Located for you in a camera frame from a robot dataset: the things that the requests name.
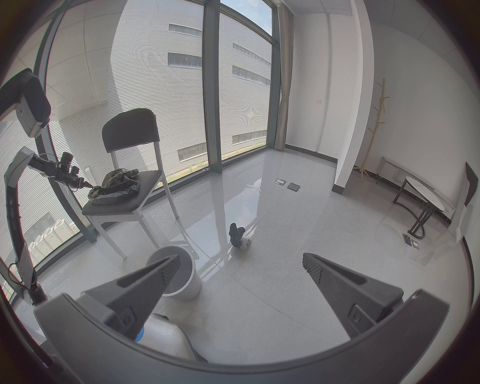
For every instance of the round table with black legs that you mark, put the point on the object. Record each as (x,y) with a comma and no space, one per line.
(427,191)

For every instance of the wooden coat stand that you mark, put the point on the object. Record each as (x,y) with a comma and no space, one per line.
(377,123)

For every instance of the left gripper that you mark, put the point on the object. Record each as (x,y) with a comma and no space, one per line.
(71,178)

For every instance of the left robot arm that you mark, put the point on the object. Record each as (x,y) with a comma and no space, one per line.
(15,225)

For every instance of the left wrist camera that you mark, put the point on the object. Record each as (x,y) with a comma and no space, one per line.
(66,158)

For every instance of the grey chair with white legs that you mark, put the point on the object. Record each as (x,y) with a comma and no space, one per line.
(129,129)

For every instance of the black plastic bag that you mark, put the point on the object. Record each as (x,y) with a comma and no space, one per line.
(114,185)

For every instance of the white trash bin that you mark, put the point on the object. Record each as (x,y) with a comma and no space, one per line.
(183,285)

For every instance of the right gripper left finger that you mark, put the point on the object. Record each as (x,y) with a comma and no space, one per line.
(138,296)

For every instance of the beige curtain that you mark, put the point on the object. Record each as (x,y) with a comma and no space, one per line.
(284,93)

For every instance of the window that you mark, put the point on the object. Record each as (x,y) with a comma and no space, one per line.
(212,93)

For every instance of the black plastic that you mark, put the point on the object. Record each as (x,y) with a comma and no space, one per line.
(236,234)

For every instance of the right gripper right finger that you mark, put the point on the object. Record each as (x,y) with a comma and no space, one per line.
(352,296)

